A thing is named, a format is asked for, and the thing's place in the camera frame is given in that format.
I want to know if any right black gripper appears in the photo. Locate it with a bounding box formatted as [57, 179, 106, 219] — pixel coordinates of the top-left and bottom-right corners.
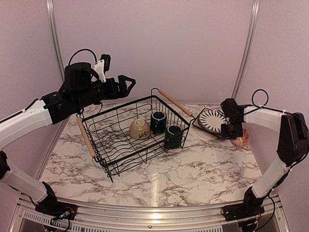
[221, 117, 243, 139]

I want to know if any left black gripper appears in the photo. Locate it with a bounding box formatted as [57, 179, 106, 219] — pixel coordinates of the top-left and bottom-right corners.
[74, 73, 135, 109]

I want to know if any blue white patterned bowl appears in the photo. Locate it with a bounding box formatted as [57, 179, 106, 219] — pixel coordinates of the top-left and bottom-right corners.
[231, 129, 251, 147]

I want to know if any white striped round plate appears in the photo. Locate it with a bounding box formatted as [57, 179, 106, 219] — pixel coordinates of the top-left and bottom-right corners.
[197, 110, 227, 134]

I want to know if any grey reindeer round plate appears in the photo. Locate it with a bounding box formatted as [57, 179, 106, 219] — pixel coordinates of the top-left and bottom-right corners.
[196, 107, 208, 130]

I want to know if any square floral black-backed plate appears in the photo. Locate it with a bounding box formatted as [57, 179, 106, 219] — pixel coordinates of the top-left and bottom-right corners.
[203, 109, 224, 139]

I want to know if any beige ceramic bowl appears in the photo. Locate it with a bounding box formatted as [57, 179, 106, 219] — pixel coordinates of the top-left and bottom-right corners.
[129, 118, 151, 140]

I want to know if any black wire dish rack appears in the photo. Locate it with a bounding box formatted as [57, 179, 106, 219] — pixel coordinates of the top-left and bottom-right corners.
[77, 93, 195, 179]

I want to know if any navy blue mug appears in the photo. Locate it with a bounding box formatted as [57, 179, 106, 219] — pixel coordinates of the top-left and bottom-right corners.
[150, 111, 167, 135]

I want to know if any dark green mug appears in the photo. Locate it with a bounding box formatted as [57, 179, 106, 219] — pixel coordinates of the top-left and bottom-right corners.
[164, 125, 183, 149]

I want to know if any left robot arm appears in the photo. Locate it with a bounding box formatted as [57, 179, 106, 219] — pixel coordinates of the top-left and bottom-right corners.
[0, 62, 136, 215]

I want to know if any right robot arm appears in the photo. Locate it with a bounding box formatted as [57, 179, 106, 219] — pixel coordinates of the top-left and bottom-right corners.
[221, 98, 309, 217]

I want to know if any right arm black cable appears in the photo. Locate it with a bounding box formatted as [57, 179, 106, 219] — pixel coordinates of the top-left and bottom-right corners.
[217, 88, 285, 121]

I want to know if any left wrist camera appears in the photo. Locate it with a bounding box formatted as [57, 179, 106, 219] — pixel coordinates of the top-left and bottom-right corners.
[94, 54, 111, 83]

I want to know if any right wooden rack handle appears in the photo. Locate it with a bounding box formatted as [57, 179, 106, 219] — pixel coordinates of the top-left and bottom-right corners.
[158, 89, 192, 116]

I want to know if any wooden rack handle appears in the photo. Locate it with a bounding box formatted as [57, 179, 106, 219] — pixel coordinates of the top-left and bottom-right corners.
[76, 117, 96, 159]
[158, 89, 192, 116]

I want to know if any left wooden rack handle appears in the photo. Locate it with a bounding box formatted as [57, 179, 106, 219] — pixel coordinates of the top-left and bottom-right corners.
[76, 117, 96, 159]

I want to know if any right aluminium corner post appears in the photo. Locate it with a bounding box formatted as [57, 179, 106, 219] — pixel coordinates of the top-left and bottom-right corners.
[231, 0, 260, 99]

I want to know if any aluminium corner post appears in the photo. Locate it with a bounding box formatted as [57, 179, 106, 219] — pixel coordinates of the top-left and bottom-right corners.
[231, 0, 260, 99]
[45, 0, 74, 107]

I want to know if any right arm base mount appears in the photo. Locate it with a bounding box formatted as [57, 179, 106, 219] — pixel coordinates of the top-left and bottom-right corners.
[221, 187, 266, 221]

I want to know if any left aluminium corner post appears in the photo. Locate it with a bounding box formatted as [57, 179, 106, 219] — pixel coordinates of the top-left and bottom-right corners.
[45, 0, 74, 107]

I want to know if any aluminium front frame rail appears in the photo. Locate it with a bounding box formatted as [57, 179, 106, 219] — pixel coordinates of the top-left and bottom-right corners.
[14, 197, 290, 232]

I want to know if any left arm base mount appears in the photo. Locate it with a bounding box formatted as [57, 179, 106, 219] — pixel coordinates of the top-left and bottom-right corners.
[35, 182, 77, 220]

